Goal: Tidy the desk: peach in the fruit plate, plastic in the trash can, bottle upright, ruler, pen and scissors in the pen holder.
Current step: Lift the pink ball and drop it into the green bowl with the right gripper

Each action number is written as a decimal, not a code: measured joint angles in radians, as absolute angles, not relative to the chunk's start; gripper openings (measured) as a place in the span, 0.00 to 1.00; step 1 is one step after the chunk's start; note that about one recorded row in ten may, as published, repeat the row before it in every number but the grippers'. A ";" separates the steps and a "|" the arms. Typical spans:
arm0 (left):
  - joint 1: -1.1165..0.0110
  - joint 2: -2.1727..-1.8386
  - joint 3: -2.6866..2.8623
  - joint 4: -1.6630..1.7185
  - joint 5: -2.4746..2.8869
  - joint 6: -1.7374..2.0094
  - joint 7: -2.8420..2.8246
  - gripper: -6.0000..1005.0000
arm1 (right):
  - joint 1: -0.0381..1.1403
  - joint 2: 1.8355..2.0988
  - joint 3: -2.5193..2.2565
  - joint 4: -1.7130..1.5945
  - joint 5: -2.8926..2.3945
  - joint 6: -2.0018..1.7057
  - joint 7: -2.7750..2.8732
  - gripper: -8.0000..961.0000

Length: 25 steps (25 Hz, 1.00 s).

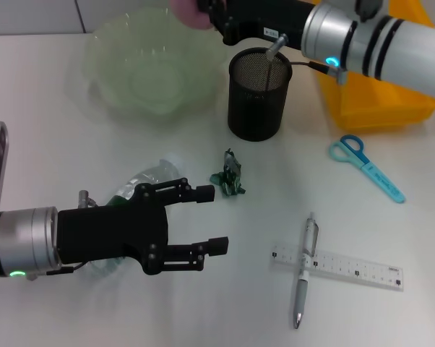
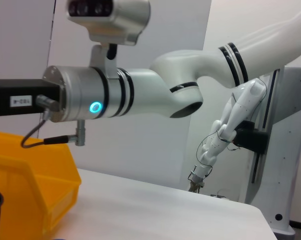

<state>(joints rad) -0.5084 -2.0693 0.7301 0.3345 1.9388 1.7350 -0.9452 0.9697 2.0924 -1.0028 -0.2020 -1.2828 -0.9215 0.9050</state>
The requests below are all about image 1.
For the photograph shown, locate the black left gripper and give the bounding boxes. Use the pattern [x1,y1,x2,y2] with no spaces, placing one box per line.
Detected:
[56,177,230,276]

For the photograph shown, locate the pink toy peach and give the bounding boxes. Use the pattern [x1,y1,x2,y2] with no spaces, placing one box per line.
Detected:
[168,0,213,31]

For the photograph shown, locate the green plastic wrapper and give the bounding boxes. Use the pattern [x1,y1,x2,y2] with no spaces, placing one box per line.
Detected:
[209,147,248,198]

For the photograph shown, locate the clear plastic ruler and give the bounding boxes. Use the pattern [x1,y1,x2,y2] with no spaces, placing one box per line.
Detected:
[270,242,405,292]

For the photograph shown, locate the left gripper cable with plug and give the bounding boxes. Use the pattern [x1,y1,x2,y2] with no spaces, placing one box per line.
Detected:
[26,189,98,281]

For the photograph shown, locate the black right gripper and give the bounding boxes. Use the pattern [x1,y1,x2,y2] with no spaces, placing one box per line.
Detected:
[197,0,320,50]

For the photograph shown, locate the yellow plastic bin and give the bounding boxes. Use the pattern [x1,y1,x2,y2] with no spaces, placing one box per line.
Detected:
[313,0,435,131]

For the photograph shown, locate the blue scissors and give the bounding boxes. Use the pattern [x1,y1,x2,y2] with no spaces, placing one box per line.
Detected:
[328,134,407,205]

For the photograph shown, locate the silver ballpoint pen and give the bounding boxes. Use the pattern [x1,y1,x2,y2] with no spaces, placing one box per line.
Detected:
[292,212,319,330]

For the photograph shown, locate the translucent green fruit plate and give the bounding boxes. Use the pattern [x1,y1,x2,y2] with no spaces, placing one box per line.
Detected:
[83,9,228,126]

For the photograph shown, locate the right gripper cable with plug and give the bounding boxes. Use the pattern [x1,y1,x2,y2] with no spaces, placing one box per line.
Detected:
[265,33,348,85]

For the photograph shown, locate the clear plastic water bottle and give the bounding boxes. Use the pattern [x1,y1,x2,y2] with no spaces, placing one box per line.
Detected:
[80,153,186,278]

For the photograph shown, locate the gripper cable with plug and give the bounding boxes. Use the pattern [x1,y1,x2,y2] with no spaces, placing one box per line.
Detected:
[26,189,98,281]
[265,33,348,85]

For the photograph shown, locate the black mesh pen holder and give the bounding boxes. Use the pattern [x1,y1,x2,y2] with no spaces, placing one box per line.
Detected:
[227,47,293,142]

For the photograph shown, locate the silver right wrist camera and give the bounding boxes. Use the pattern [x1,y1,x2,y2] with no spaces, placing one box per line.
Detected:
[356,0,384,22]

